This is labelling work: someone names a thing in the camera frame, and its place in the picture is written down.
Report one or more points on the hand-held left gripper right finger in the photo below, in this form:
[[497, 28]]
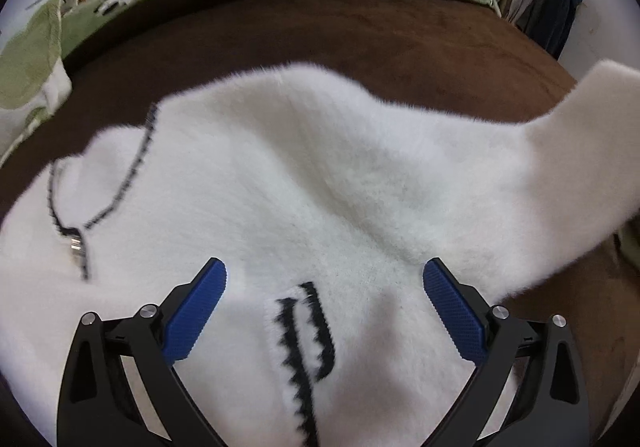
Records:
[[455, 312]]

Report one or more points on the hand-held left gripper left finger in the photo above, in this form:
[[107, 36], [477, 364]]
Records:
[[195, 312]]

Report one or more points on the white fluffy sweater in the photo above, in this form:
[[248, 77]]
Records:
[[300, 177]]

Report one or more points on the brown blanket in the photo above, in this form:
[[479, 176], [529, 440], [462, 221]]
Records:
[[400, 37]]

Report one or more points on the green and white pillow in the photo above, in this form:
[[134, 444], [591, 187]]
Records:
[[30, 52]]

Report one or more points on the dark blue hanging jacket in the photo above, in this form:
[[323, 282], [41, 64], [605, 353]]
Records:
[[562, 12]]

